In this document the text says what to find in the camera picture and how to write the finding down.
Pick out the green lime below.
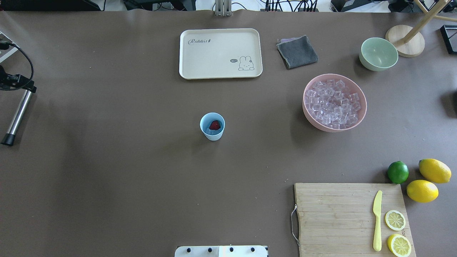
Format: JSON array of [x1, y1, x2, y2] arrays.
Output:
[[387, 161, 410, 184]]

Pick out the wooden cutting board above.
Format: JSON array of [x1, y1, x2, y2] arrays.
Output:
[[294, 183, 408, 257]]

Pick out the yellow plastic knife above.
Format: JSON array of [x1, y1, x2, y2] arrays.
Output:
[[372, 190, 383, 252]]

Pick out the mint green bowl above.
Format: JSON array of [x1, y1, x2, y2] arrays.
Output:
[[359, 37, 398, 71]]

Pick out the lemon half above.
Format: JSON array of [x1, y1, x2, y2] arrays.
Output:
[[384, 210, 406, 231], [387, 234, 412, 257]]

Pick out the clear ice cubes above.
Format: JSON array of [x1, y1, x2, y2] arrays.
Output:
[[204, 124, 219, 136]]

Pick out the grey folded cloth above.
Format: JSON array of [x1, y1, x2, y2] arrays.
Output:
[[276, 35, 318, 69]]

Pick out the cream rabbit tray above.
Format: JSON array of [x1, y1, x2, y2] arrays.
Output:
[[179, 28, 263, 80]]

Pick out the red strawberry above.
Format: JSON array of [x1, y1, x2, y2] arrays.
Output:
[[209, 120, 221, 131]]

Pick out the whole yellow lemon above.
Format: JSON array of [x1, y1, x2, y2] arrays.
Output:
[[418, 159, 452, 183], [406, 180, 439, 203]]

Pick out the lemon half upper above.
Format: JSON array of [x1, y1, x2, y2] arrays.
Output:
[[384, 210, 406, 231]]

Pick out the pink bowl of ice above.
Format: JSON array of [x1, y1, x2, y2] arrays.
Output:
[[302, 74, 367, 133]]

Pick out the light blue plastic cup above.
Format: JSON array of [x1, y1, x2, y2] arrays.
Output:
[[200, 112, 225, 141]]

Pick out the lemon half lower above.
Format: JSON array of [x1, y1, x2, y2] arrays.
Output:
[[387, 234, 412, 257]]

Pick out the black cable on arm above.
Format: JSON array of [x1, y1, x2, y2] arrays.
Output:
[[0, 41, 34, 91]]

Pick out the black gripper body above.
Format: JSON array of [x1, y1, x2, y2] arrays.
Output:
[[0, 66, 36, 93]]

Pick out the wooden glass drying stand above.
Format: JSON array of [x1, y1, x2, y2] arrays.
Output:
[[385, 0, 456, 57]]

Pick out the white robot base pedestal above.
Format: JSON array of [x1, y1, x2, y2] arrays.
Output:
[[174, 245, 269, 257]]

